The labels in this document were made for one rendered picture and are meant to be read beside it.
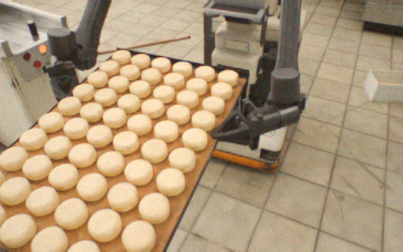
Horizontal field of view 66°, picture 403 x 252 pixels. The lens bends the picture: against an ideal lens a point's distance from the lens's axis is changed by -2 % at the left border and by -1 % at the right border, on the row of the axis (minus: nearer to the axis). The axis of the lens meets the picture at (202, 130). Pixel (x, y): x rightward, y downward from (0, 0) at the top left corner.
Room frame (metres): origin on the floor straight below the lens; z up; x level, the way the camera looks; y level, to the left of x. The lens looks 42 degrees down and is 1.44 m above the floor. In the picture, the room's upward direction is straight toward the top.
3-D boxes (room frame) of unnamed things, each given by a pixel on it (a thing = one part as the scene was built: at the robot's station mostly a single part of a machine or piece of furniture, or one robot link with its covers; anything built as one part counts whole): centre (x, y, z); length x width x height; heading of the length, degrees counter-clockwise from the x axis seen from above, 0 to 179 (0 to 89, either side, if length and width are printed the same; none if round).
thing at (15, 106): (1.46, 1.03, 0.45); 0.70 x 0.34 x 0.90; 59
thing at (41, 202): (0.31, 0.27, 1.01); 0.05 x 0.05 x 0.02
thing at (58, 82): (0.65, 0.34, 1.00); 0.09 x 0.07 x 0.07; 24
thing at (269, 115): (0.52, -0.13, 1.01); 0.07 x 0.07 x 0.10; 24
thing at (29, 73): (1.27, 0.72, 0.77); 0.24 x 0.04 x 0.14; 149
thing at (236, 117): (0.49, -0.06, 1.00); 0.09 x 0.07 x 0.07; 114
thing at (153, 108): (0.56, 0.11, 1.02); 0.05 x 0.05 x 0.02
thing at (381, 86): (2.07, -1.48, 0.08); 0.30 x 0.22 x 0.16; 85
